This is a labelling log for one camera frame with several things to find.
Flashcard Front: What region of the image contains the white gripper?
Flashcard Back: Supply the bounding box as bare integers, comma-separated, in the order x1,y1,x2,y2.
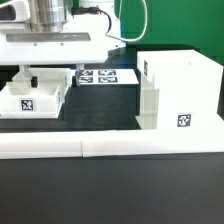
0,22,108,89

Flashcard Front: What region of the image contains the white front drawer tray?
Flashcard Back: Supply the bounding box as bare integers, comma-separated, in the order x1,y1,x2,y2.
0,82,64,119

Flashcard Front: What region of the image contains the white drawer tray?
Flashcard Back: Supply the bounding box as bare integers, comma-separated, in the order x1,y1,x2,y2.
13,67,71,91
0,82,64,119

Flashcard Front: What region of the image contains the white drawer cabinet box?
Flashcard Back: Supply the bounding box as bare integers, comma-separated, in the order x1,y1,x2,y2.
136,50,224,129

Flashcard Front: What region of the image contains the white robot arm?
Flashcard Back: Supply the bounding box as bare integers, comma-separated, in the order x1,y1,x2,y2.
0,0,125,74

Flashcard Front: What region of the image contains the white rear drawer tray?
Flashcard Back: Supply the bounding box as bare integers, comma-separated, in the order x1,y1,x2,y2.
13,67,71,91

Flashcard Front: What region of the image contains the white marker sheet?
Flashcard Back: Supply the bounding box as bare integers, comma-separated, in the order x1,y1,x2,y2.
71,69,138,87

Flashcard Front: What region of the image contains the white L-shaped foam barrier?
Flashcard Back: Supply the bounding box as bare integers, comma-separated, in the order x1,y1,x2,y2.
0,128,224,159

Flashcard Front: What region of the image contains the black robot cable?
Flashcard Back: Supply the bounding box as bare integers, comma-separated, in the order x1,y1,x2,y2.
71,6,114,36

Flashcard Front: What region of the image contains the thin white cable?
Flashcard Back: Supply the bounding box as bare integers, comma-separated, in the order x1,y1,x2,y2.
105,0,148,43

